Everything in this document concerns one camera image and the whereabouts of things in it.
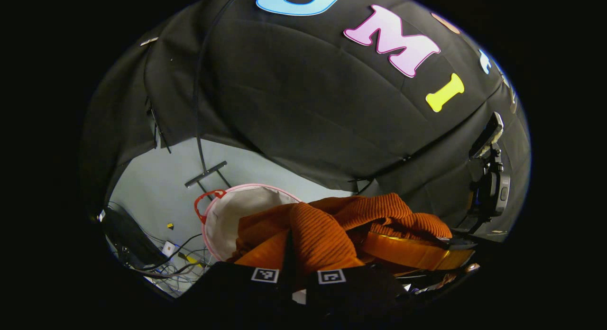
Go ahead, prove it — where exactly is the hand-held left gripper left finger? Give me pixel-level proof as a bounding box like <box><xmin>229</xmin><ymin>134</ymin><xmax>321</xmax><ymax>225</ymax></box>
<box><xmin>175</xmin><ymin>229</ymin><xmax>297</xmax><ymax>323</ymax></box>

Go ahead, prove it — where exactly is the white laundry hamper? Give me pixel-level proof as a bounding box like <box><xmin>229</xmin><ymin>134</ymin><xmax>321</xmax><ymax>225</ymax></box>
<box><xmin>193</xmin><ymin>183</ymin><xmax>304</xmax><ymax>263</ymax></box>

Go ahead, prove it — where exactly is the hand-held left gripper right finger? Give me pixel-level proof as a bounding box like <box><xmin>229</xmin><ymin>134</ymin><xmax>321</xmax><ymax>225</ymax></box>
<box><xmin>303</xmin><ymin>266</ymin><xmax>409</xmax><ymax>324</ymax></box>

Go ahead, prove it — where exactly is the black clothes rack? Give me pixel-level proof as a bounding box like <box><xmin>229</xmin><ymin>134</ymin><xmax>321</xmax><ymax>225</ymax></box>
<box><xmin>184</xmin><ymin>0</ymin><xmax>249</xmax><ymax>200</ymax></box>

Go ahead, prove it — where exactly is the tangle of cables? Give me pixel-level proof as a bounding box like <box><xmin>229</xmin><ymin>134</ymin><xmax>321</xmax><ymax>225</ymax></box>
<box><xmin>107</xmin><ymin>202</ymin><xmax>216</xmax><ymax>295</ymax></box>

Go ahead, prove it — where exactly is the orange corduroy jacket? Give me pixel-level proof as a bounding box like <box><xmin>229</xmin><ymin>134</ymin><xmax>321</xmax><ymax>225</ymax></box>
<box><xmin>228</xmin><ymin>192</ymin><xmax>453</xmax><ymax>293</ymax></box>

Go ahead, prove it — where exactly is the black backdrop cloth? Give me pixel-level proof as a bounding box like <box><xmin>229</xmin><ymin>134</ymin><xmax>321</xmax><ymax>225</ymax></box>
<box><xmin>81</xmin><ymin>0</ymin><xmax>532</xmax><ymax>240</ymax></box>

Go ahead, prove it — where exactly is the black equipment box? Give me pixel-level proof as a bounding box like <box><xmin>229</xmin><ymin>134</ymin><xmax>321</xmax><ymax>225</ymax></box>
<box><xmin>101</xmin><ymin>206</ymin><xmax>167</xmax><ymax>270</ymax></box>

